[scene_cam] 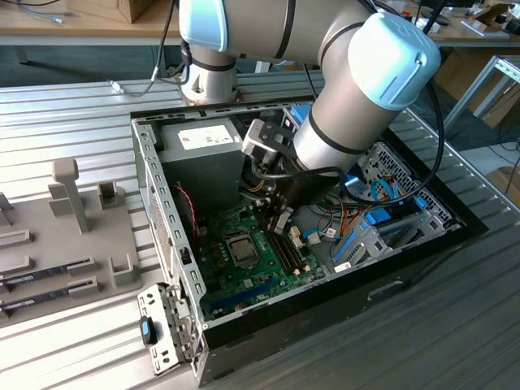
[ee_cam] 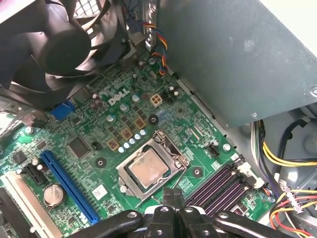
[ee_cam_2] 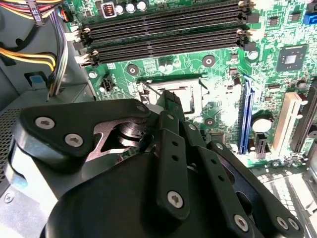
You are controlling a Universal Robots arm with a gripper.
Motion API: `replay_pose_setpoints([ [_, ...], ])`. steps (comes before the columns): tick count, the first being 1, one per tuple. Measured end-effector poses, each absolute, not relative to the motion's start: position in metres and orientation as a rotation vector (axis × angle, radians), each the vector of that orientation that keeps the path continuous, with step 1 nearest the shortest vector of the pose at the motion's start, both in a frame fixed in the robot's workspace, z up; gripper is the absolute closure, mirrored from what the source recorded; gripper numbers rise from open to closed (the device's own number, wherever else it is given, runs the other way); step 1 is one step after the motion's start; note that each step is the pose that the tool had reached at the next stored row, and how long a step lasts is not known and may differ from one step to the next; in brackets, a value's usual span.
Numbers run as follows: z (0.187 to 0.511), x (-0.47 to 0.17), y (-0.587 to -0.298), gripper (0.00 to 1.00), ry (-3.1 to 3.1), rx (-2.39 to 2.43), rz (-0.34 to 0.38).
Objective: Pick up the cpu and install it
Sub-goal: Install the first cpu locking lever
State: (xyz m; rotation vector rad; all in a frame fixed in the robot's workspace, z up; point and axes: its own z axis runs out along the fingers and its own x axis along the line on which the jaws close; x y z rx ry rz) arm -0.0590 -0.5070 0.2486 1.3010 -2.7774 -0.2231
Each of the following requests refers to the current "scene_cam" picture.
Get blue plastic drive latch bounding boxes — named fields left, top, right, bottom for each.
left=290, top=104, right=314, bottom=125

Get silver green CPU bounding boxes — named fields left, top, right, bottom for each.
left=232, top=237, right=255, bottom=262

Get orange red wire bundle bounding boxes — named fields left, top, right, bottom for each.
left=304, top=198, right=369, bottom=245

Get blue black latch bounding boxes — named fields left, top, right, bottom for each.
left=139, top=316, right=158, bottom=347

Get blue plastic disk rail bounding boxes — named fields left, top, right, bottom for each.
left=331, top=227, right=362, bottom=263

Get grey power supply unit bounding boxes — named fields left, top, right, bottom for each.
left=156, top=117, right=249, bottom=206

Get light blue SATA cable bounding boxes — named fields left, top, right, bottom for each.
left=302, top=227, right=325, bottom=245

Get yellow black power cable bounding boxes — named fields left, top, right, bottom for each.
left=239, top=174, right=277, bottom=196

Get black cable grey plug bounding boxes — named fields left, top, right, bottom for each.
left=107, top=0, right=182, bottom=98

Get metal socket cover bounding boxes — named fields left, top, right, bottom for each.
left=223, top=230, right=260, bottom=271

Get black open PC case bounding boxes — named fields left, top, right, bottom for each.
left=128, top=92, right=490, bottom=387

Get blue disk carrier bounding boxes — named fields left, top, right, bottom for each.
left=362, top=196, right=427, bottom=229

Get twisted red fan wire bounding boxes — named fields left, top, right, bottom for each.
left=173, top=184, right=199, bottom=241

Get dark RAM stick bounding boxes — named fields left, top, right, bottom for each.
left=0, top=264, right=82, bottom=288
left=0, top=287, right=82, bottom=316

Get blue flat SATA cable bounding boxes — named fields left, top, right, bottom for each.
left=370, top=177, right=404, bottom=207

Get aluminium frame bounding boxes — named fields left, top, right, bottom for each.
left=436, top=54, right=520, bottom=139

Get grey disk bay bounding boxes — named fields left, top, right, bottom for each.
left=329, top=197, right=465, bottom=274

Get blue expansion slot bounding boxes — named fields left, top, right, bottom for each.
left=209, top=277, right=274, bottom=312

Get small open cardboard box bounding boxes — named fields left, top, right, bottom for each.
left=466, top=2, right=520, bottom=26

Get green motherboard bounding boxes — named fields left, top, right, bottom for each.
left=197, top=202, right=328, bottom=322

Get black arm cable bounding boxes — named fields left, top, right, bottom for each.
left=340, top=0, right=447, bottom=204

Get silver slot bracket cover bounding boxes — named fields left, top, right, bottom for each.
left=136, top=282, right=202, bottom=377

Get black tripod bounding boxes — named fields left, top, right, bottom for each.
left=422, top=0, right=450, bottom=36

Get brown cardboard box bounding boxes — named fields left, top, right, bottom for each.
left=473, top=79, right=520, bottom=130
left=485, top=165, right=520, bottom=201
left=64, top=0, right=158, bottom=24

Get wooden desk white legs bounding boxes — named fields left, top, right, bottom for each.
left=422, top=0, right=520, bottom=97

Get grey parts rack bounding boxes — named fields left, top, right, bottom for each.
left=0, top=158, right=146, bottom=327

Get black case fan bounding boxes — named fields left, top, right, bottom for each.
left=172, top=182, right=200, bottom=247

